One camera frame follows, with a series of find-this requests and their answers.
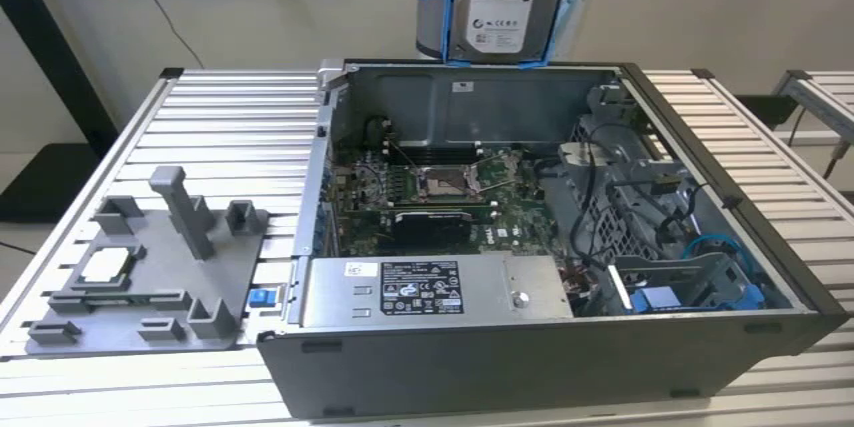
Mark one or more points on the hard disk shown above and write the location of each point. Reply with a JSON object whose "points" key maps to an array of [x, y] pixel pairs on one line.
{"points": [[500, 22]]}

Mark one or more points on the grey metal disk bay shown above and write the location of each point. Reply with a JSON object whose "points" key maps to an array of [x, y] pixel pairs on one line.
{"points": [[674, 269]]}

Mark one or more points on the black RAM slot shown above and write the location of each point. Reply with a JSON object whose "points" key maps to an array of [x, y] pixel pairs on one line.
{"points": [[443, 204], [440, 149]]}

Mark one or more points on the thin metal locking lever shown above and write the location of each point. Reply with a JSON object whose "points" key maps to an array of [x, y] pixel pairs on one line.
{"points": [[408, 155]]}

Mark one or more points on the CPU socket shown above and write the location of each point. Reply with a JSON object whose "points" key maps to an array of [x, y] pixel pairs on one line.
{"points": [[445, 186]]}

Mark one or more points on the green motherboard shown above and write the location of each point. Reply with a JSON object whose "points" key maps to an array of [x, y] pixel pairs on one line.
{"points": [[514, 207]]}

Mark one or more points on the black box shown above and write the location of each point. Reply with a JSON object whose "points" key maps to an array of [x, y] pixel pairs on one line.
{"points": [[767, 112]]}

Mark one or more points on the black graphics card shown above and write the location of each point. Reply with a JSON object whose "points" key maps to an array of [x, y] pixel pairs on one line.
{"points": [[429, 232]]}

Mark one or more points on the small metal slat table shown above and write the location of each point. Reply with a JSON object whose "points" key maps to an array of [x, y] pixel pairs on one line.
{"points": [[823, 92]]}

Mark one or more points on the silver power supply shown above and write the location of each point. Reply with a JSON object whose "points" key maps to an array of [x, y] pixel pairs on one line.
{"points": [[500, 292]]}

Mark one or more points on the blue case latch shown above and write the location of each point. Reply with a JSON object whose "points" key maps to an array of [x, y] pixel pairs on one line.
{"points": [[261, 297]]}

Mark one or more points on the grey parts rack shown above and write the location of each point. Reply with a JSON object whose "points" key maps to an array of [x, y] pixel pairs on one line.
{"points": [[167, 282]]}

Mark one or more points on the open grey PC case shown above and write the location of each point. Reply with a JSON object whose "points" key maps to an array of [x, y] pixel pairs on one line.
{"points": [[467, 372]]}

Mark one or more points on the silver CPU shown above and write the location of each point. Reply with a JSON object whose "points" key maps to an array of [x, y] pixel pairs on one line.
{"points": [[107, 266]]}

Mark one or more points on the blue plastic drive bracket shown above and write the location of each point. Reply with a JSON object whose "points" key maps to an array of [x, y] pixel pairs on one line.
{"points": [[656, 297]]}

